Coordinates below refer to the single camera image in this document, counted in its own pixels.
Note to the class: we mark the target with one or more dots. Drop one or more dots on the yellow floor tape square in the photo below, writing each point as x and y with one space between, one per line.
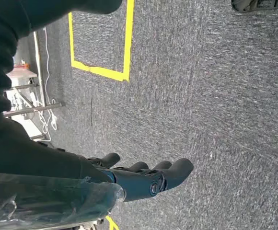
100 71

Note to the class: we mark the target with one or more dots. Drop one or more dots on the glossy robot leg cover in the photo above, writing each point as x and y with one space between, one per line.
45 203

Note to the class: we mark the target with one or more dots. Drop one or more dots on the yellow floor tape strip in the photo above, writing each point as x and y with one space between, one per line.
112 223

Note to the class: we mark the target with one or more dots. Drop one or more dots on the dark metal floor stand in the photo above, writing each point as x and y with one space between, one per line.
249 4

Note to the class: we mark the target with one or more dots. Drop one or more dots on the steel workbench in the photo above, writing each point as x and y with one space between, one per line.
33 109

